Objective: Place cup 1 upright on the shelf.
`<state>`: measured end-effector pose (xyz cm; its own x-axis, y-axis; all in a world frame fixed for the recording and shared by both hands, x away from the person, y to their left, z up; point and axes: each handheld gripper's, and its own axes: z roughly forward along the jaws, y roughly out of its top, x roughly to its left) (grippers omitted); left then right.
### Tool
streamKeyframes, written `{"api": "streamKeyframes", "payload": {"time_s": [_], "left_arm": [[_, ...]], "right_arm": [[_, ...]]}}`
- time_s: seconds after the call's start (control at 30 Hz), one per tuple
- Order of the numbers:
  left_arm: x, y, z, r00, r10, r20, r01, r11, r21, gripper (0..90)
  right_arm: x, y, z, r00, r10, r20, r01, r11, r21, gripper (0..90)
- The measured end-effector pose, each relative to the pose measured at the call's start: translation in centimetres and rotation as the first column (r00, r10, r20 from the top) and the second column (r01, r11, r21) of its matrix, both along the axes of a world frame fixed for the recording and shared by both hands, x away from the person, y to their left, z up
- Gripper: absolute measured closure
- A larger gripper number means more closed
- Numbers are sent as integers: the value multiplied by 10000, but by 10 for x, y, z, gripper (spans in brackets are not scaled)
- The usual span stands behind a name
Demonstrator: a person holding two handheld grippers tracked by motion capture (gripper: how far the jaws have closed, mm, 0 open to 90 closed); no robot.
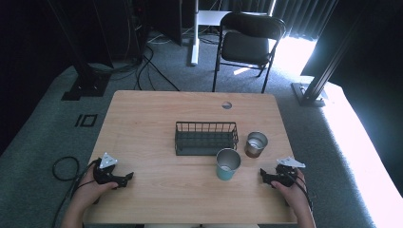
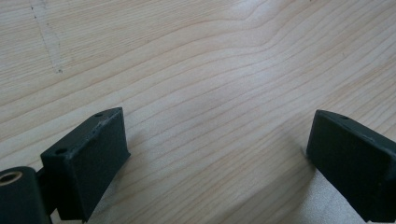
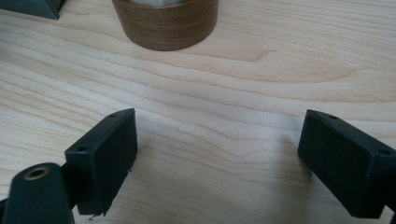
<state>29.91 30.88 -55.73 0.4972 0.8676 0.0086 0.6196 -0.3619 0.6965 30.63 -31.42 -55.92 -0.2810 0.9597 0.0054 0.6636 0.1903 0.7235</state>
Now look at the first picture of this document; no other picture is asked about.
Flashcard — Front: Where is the person's left hand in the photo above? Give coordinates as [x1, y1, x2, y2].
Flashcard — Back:
[72, 164, 119, 211]

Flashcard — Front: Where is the teal metal cup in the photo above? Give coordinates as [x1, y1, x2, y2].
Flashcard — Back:
[216, 147, 242, 182]

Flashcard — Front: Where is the brown metal cup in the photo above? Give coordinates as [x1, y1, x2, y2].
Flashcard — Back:
[244, 131, 269, 159]

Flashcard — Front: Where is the bundle of floor cables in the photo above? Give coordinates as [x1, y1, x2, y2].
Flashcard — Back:
[86, 0, 182, 93]

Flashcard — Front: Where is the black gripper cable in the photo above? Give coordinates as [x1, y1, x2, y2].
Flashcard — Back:
[50, 155, 98, 228]
[283, 170, 316, 213]

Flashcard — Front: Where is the dark cabinet panel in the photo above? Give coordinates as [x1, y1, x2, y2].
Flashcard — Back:
[146, 0, 183, 48]

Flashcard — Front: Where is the person's right hand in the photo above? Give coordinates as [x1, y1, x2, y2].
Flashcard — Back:
[270, 168, 308, 207]

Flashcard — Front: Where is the black wire basket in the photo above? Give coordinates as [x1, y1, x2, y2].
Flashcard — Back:
[174, 121, 240, 157]

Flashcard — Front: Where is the black metal stand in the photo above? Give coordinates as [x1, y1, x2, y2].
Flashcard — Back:
[47, 0, 112, 102]
[291, 0, 370, 108]

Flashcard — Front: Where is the black folding chair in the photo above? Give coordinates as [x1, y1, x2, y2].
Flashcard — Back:
[211, 11, 287, 95]

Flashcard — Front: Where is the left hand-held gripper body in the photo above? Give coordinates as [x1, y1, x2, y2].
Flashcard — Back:
[92, 152, 128, 188]

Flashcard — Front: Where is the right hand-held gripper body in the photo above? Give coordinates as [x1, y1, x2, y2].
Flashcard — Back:
[268, 157, 307, 188]

